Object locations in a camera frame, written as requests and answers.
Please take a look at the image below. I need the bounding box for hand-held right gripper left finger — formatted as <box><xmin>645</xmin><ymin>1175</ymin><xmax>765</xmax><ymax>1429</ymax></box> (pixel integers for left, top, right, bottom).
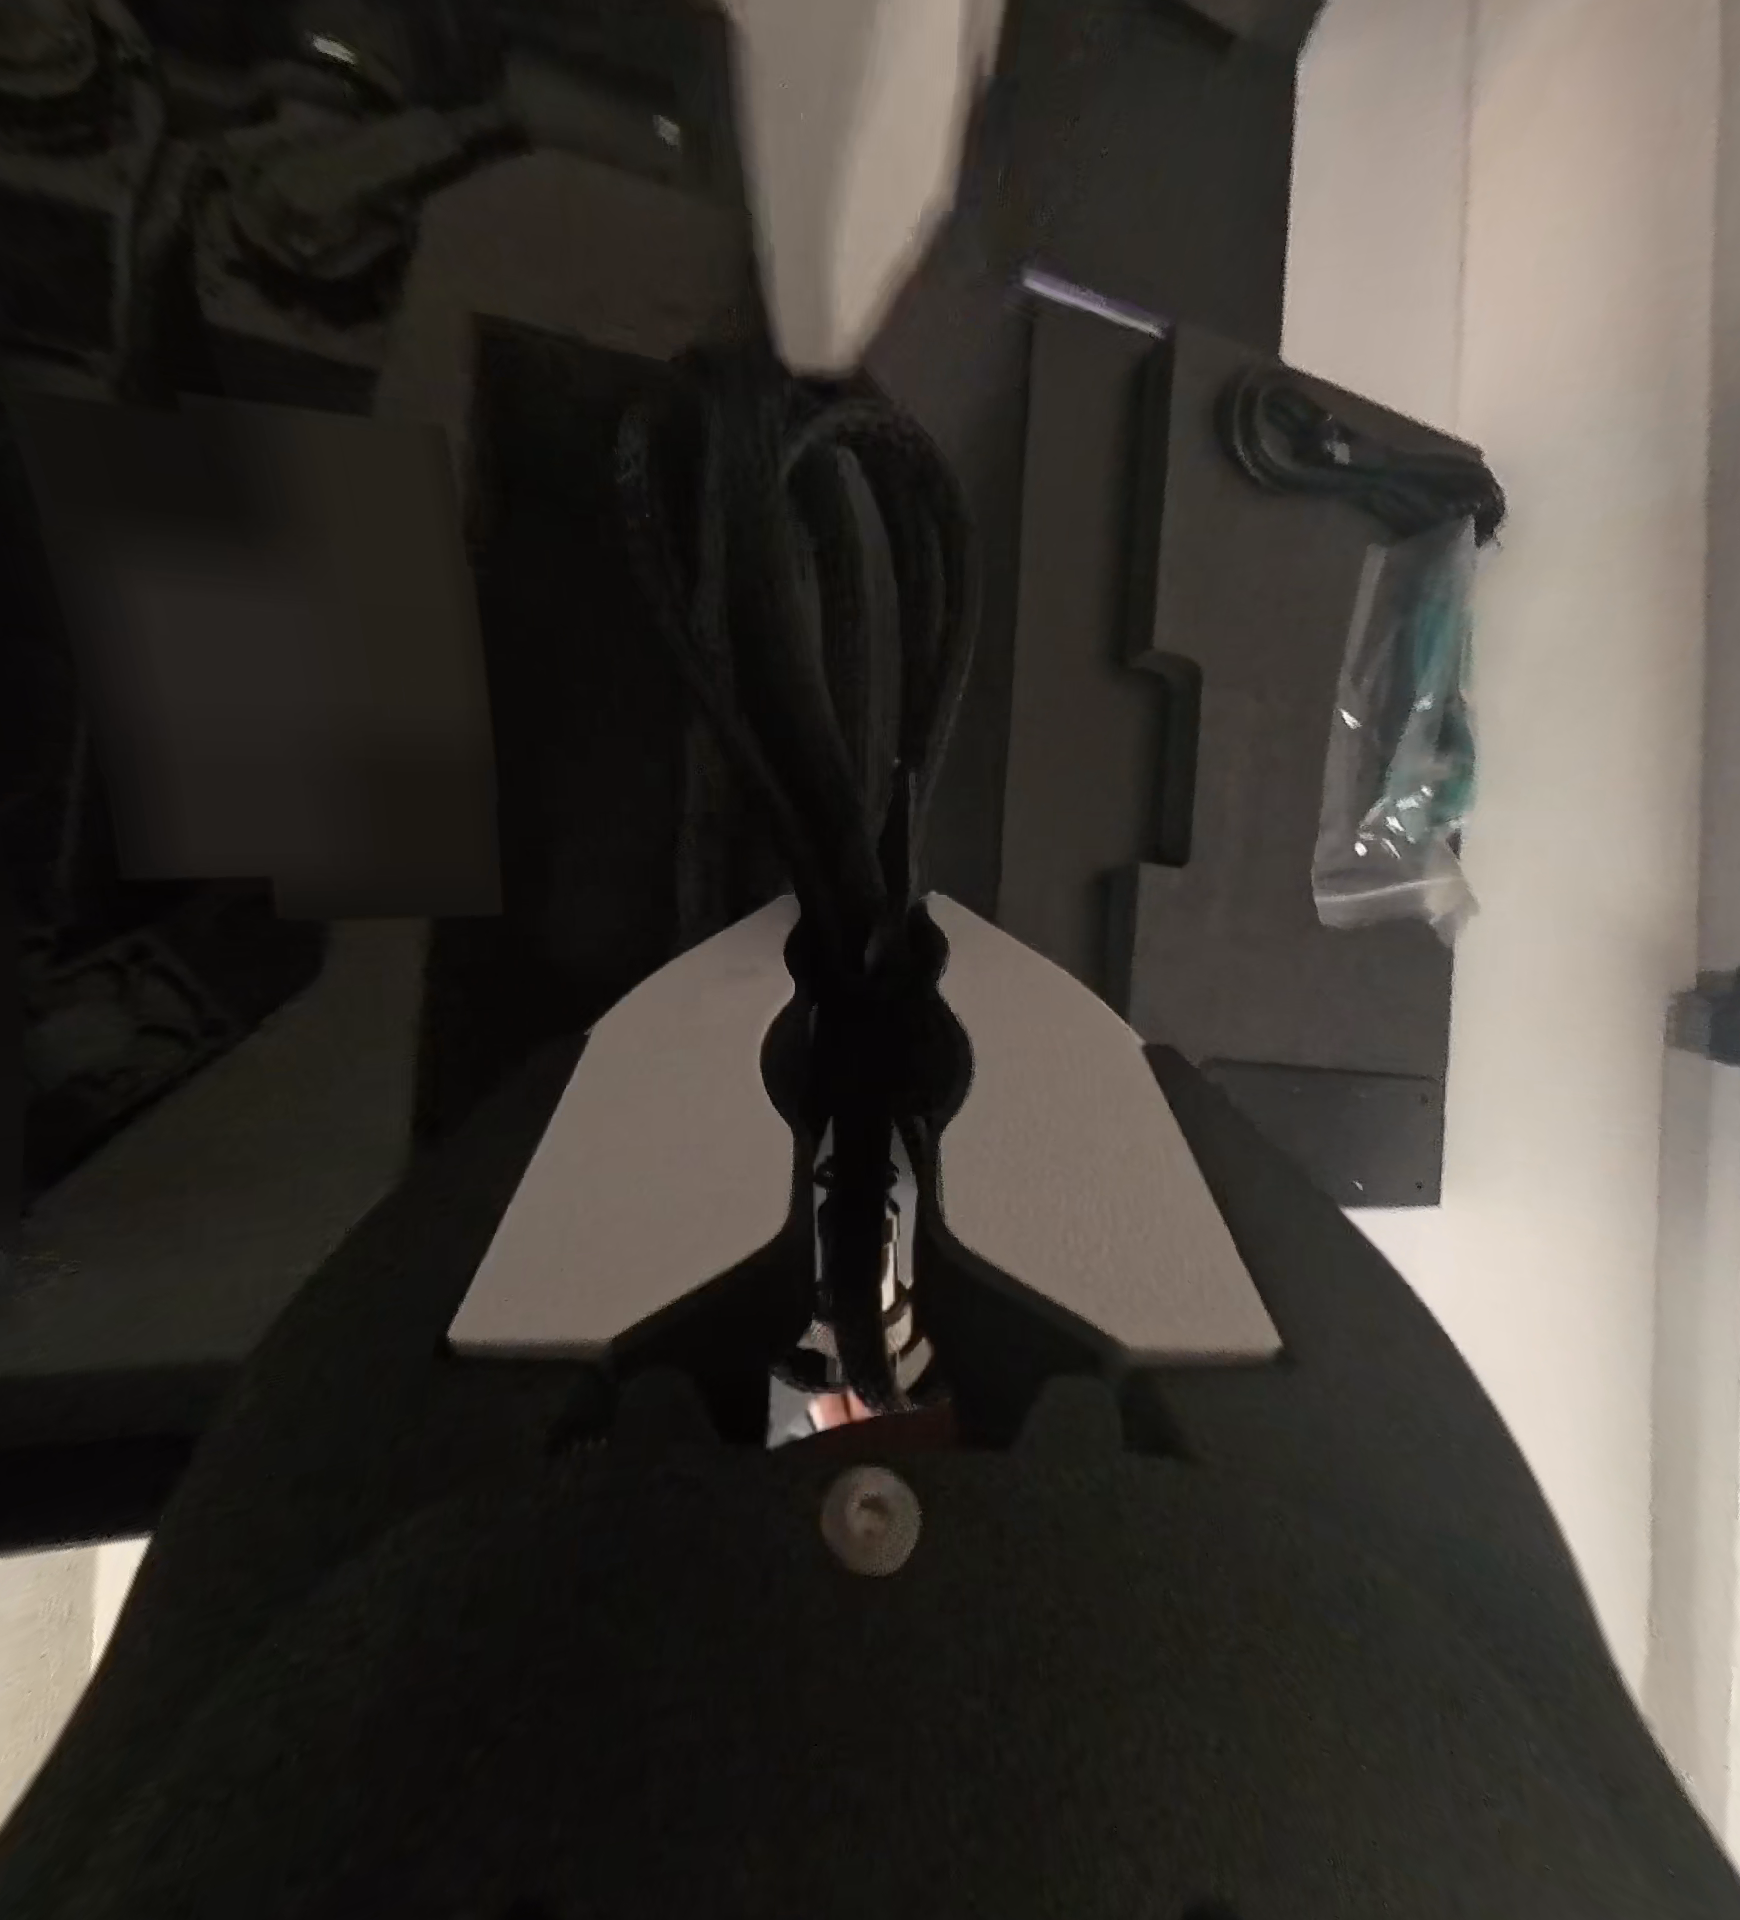
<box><xmin>443</xmin><ymin>891</ymin><xmax>830</xmax><ymax>1370</ymax></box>

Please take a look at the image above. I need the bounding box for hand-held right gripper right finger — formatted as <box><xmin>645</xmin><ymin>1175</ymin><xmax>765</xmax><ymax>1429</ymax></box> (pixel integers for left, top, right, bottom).
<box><xmin>891</xmin><ymin>891</ymin><xmax>1282</xmax><ymax>1370</ymax></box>

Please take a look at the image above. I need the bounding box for black foam insert tray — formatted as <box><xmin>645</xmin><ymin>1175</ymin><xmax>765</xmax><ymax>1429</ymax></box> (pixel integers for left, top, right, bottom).
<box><xmin>868</xmin><ymin>278</ymin><xmax>1505</xmax><ymax>1209</ymax></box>

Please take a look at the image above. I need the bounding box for black braided cable bundle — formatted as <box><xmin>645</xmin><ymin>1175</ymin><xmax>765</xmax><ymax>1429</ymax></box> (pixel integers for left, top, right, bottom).
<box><xmin>645</xmin><ymin>396</ymin><xmax>978</xmax><ymax>1419</ymax></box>

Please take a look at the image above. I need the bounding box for black box with foam slots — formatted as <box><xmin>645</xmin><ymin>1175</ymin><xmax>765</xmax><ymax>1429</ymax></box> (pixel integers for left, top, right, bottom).
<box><xmin>0</xmin><ymin>150</ymin><xmax>797</xmax><ymax>1569</ymax></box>

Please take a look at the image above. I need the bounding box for white desk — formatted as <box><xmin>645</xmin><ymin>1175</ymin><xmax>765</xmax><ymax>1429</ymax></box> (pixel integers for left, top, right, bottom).
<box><xmin>742</xmin><ymin>0</ymin><xmax>1735</xmax><ymax>1920</ymax></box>

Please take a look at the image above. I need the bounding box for flat black card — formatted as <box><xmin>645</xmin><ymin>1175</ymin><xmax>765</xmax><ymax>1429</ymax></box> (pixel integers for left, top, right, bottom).
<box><xmin>1204</xmin><ymin>1058</ymin><xmax>1451</xmax><ymax>1209</ymax></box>

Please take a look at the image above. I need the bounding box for clear bag with green parts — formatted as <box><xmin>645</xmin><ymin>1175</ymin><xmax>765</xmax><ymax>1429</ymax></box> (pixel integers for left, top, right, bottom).
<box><xmin>1306</xmin><ymin>509</ymin><xmax>1483</xmax><ymax>942</ymax></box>

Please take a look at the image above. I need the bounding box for black cloth pouch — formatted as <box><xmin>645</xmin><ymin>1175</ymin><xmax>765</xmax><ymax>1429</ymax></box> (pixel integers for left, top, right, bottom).
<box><xmin>22</xmin><ymin>922</ymin><xmax>323</xmax><ymax>1189</ymax></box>

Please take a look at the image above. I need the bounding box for black bracket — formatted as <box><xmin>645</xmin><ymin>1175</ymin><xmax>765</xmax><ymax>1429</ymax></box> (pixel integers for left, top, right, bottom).
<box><xmin>1668</xmin><ymin>968</ymin><xmax>1740</xmax><ymax>1070</ymax></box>

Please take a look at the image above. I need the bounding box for coiled black cable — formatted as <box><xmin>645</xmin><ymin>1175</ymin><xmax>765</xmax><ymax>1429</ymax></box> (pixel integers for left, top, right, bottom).
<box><xmin>1225</xmin><ymin>368</ymin><xmax>1505</xmax><ymax>542</ymax></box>

